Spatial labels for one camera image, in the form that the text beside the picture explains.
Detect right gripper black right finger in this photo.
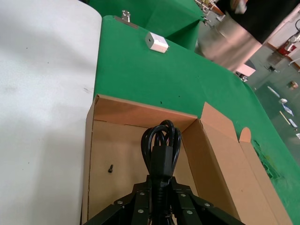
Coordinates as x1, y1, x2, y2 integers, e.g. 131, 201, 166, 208
168, 178, 246, 225

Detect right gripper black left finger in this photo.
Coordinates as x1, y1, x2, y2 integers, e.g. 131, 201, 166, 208
82, 175, 152, 225

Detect black power cord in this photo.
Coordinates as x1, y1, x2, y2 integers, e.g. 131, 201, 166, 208
141, 120, 182, 225

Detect open brown cardboard box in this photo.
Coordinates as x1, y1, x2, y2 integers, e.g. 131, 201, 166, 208
81, 93, 293, 225

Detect yellow stick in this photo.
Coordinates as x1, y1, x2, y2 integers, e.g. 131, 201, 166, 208
279, 111, 291, 126

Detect light blue sheet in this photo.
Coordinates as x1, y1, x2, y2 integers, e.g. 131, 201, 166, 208
282, 104, 294, 116

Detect long white paper strip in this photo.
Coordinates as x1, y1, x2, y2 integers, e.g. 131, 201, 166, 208
267, 86, 281, 97

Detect white table cover sheet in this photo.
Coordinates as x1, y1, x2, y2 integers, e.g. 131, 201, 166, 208
0, 0, 103, 225

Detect white power adapter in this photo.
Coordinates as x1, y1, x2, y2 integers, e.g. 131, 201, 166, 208
144, 32, 171, 54

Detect green cloth on neighbour table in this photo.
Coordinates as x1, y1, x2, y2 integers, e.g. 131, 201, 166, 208
89, 0, 205, 51

